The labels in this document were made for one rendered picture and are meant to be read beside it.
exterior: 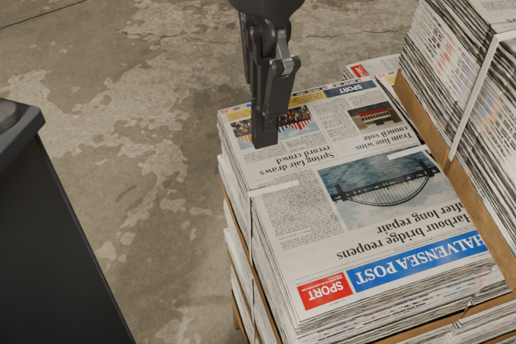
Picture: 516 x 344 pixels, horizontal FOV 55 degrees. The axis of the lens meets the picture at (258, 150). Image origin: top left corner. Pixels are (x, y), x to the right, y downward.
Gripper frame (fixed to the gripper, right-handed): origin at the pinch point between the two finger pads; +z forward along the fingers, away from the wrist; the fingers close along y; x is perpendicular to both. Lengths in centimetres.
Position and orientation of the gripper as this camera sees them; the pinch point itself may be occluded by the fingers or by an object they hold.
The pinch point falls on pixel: (264, 123)
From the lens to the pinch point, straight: 59.2
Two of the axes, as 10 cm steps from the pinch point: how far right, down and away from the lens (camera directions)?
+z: 0.0, 6.8, 7.4
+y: -3.2, -7.0, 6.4
